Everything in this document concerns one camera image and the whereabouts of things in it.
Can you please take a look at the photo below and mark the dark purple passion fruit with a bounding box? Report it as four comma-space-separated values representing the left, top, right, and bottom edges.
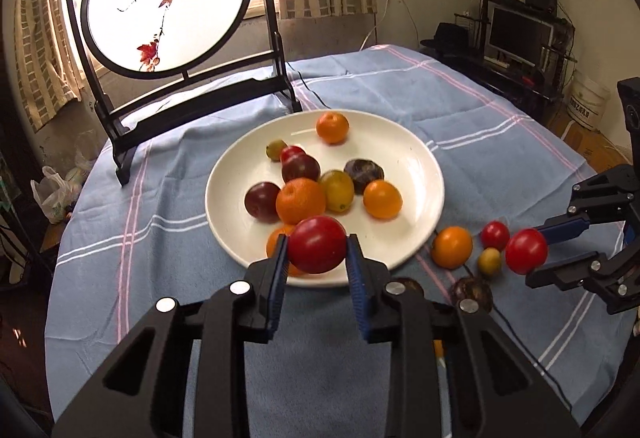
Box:
344, 158, 385, 195
392, 277, 425, 301
450, 277, 494, 314

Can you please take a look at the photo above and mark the white plastic bag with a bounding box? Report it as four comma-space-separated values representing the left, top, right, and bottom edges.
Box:
31, 165, 83, 225

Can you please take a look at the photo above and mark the white power cable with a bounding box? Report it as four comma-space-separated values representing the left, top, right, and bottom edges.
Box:
360, 0, 422, 54

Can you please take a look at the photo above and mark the black flat monitor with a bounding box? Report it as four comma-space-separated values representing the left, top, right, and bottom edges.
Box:
487, 1, 556, 69

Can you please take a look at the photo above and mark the dark red plum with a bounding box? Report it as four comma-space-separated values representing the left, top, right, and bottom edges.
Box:
281, 153, 322, 184
244, 181, 282, 224

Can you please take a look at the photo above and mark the white round plate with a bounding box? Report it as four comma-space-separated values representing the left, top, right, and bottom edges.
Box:
205, 109, 446, 289

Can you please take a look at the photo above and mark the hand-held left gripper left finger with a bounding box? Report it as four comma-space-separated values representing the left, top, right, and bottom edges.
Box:
50, 233, 291, 438

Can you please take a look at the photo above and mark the black media rack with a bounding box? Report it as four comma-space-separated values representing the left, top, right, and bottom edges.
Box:
475, 0, 577, 119

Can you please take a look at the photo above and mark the blue striped tablecloth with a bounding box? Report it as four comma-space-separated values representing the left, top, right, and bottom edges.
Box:
45, 43, 621, 438

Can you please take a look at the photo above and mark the black hat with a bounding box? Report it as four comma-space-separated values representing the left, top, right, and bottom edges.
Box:
420, 22, 473, 59

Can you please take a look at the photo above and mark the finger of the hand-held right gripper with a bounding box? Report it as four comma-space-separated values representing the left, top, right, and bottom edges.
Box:
525, 252, 640, 315
536, 165, 640, 246

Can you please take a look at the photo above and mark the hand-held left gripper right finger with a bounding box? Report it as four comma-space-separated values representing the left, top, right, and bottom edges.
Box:
345, 233, 583, 438

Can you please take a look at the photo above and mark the white plastic bucket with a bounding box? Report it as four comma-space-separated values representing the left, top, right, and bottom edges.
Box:
565, 68, 612, 131

